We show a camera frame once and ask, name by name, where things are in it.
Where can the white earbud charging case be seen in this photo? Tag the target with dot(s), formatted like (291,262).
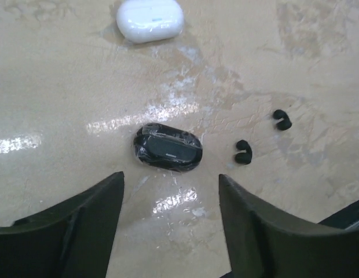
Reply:
(149,21)

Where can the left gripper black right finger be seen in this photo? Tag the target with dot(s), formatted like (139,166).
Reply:
(265,241)

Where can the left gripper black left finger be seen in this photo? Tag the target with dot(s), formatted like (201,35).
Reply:
(73,238)

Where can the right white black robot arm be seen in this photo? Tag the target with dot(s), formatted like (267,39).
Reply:
(346,218)

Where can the black earbud charging case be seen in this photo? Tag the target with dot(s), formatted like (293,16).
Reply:
(167,148)

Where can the black earbud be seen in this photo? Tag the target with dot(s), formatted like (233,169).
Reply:
(283,120)
(244,156)

